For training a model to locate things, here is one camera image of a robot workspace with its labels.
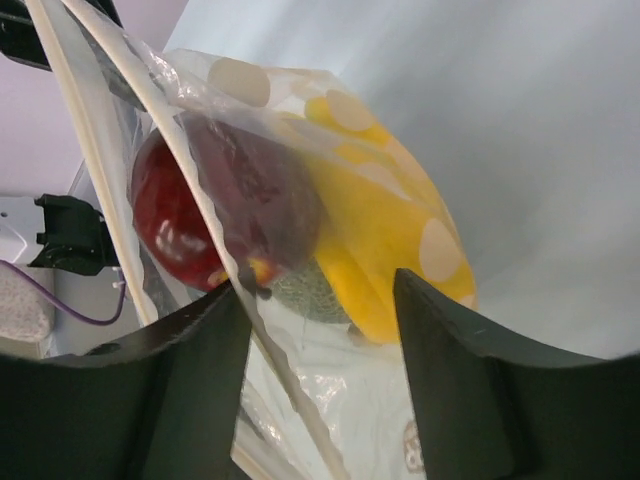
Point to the green netted fake melon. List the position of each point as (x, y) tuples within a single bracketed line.
[(307, 293)]

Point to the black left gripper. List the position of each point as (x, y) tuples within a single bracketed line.
[(47, 35)]

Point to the clear zip top bag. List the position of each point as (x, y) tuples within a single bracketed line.
[(332, 404)]

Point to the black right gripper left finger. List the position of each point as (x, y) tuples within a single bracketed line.
[(159, 403)]

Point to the dark red fake apple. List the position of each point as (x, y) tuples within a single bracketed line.
[(262, 194)]

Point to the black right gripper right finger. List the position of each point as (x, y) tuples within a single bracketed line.
[(490, 403)]

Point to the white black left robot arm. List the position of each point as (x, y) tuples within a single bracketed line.
[(59, 232)]

